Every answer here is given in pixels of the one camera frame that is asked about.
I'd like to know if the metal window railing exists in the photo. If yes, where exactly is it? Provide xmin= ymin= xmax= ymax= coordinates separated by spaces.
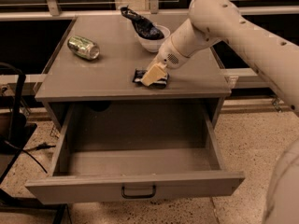
xmin=0 ymin=0 xmax=299 ymax=91

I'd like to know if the green soda can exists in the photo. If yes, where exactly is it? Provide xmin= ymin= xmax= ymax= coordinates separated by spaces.
xmin=67 ymin=35 xmax=100 ymax=61

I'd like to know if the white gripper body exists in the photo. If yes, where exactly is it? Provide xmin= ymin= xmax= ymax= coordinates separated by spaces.
xmin=152 ymin=19 xmax=219 ymax=69

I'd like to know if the black stand at left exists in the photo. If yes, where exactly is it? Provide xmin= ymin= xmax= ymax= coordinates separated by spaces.
xmin=0 ymin=63 xmax=36 ymax=183

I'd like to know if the white bowl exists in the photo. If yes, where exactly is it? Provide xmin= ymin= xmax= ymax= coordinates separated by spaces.
xmin=138 ymin=25 xmax=170 ymax=52

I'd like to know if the grey cabinet counter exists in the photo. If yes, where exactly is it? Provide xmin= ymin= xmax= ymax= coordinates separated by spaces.
xmin=36 ymin=11 xmax=230 ymax=104

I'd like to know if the dark blue chip bag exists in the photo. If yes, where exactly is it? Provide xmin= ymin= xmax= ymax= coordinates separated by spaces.
xmin=120 ymin=7 xmax=164 ymax=40

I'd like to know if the black cable on floor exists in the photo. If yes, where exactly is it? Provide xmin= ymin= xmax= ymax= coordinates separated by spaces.
xmin=3 ymin=140 xmax=57 ymax=174

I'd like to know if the grey open top drawer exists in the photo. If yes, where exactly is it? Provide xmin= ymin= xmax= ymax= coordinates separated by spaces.
xmin=26 ymin=101 xmax=244 ymax=204

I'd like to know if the black drawer handle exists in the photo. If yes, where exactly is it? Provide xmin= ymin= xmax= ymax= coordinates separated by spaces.
xmin=121 ymin=185 xmax=156 ymax=200

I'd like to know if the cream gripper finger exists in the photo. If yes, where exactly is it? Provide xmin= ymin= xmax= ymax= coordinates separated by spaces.
xmin=141 ymin=63 xmax=167 ymax=87

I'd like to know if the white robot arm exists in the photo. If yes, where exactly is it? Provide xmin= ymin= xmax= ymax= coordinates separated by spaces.
xmin=141 ymin=0 xmax=299 ymax=224

